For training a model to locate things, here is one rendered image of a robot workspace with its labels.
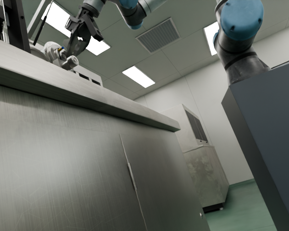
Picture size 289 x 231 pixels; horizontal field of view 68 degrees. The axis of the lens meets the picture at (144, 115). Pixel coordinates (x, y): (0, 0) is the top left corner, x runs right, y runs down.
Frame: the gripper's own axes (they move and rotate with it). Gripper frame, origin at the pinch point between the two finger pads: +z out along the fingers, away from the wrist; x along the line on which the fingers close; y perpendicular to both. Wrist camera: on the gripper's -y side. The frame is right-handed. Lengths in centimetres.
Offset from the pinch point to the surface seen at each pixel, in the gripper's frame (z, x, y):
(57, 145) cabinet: 12, 40, -50
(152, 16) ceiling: -107, -196, 112
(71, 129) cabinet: 11, 37, -48
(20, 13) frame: -2.8, 30.2, -11.2
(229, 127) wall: -32, -448, -32
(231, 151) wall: 13, -448, -62
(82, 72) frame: 6, -61, 50
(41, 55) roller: 5.1, 11.6, 0.5
